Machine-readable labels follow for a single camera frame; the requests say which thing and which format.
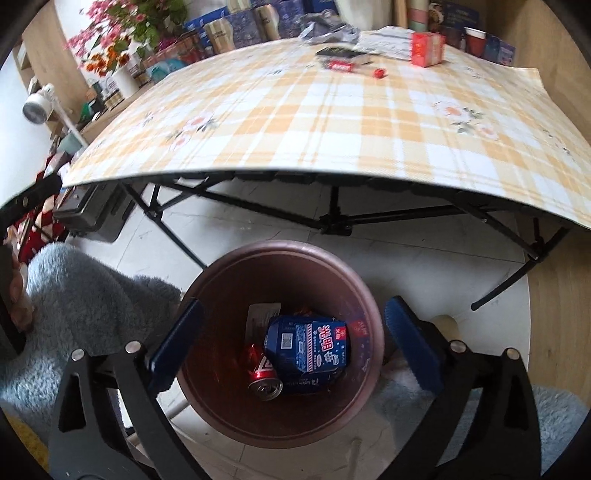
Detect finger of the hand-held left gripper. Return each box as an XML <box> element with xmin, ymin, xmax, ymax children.
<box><xmin>0</xmin><ymin>174</ymin><xmax>64</xmax><ymax>237</ymax></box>

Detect pink blossom plant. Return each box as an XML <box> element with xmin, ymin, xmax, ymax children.
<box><xmin>64</xmin><ymin>0</ymin><xmax>188</xmax><ymax>63</ymax></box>

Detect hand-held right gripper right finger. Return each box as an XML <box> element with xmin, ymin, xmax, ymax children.
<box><xmin>385</xmin><ymin>296</ymin><xmax>542</xmax><ymax>480</ymax></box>

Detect wooden shelf unit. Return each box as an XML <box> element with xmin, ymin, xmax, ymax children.
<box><xmin>478</xmin><ymin>0</ymin><xmax>591</xmax><ymax>153</ymax></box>

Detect small blue box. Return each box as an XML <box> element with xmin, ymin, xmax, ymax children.
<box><xmin>484</xmin><ymin>34</ymin><xmax>516</xmax><ymax>66</ymax></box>

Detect crumpled silver wrapper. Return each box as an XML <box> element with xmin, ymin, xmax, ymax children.
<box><xmin>299</xmin><ymin>13</ymin><xmax>362</xmax><ymax>45</ymax></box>

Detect crushed red soda can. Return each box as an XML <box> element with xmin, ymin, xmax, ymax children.
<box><xmin>247</xmin><ymin>343</ymin><xmax>284</xmax><ymax>402</ymax></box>

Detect stack of blue gift boxes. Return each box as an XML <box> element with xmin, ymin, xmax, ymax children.
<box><xmin>184</xmin><ymin>0</ymin><xmax>334</xmax><ymax>48</ymax></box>

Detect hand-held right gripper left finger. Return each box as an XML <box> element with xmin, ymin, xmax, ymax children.
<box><xmin>47</xmin><ymin>299</ymin><xmax>205</xmax><ymax>480</ymax></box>

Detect wicker basket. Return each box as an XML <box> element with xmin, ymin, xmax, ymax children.
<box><xmin>140</xmin><ymin>31</ymin><xmax>205</xmax><ymax>71</ymax></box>

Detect stack of paper cups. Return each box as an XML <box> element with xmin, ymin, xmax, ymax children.
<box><xmin>407</xmin><ymin>0</ymin><xmax>431</xmax><ymax>29</ymax></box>

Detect orange flowers in white vase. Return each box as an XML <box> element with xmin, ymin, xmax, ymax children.
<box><xmin>84</xmin><ymin>47</ymin><xmax>136</xmax><ymax>99</ymax></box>

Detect red paper cup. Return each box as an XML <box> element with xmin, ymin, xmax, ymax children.
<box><xmin>463</xmin><ymin>26</ymin><xmax>489</xmax><ymax>57</ymax></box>

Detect white plastic wrapper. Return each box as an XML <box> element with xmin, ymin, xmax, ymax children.
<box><xmin>246</xmin><ymin>302</ymin><xmax>283</xmax><ymax>348</ymax></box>

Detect checked yellow tablecloth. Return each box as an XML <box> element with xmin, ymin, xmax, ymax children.
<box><xmin>61</xmin><ymin>28</ymin><xmax>591</xmax><ymax>230</ymax></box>

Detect person's left hand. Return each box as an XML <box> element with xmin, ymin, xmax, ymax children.
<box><xmin>8</xmin><ymin>259</ymin><xmax>37</xmax><ymax>332</ymax></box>

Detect brown plastic bin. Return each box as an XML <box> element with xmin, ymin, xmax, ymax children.
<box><xmin>175</xmin><ymin>240</ymin><xmax>386</xmax><ymax>449</ymax></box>

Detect red cardboard box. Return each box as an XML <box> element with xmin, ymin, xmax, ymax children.
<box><xmin>410</xmin><ymin>31</ymin><xmax>447</xmax><ymax>68</ymax></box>

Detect black folding table frame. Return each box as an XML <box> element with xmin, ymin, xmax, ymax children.
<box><xmin>119</xmin><ymin>170</ymin><xmax>574</xmax><ymax>311</ymax></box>

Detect dark grey case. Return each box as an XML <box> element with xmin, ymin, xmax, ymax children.
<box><xmin>52</xmin><ymin>184</ymin><xmax>136</xmax><ymax>244</ymax></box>

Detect white paper wrapper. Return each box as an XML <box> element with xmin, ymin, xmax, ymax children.
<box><xmin>357</xmin><ymin>26</ymin><xmax>417</xmax><ymax>61</ymax></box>

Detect white fan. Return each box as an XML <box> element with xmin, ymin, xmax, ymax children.
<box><xmin>22</xmin><ymin>83</ymin><xmax>89</xmax><ymax>145</ymax></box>

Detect blue ice cream carton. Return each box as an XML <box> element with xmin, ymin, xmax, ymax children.
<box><xmin>263</xmin><ymin>315</ymin><xmax>352</xmax><ymax>377</ymax></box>

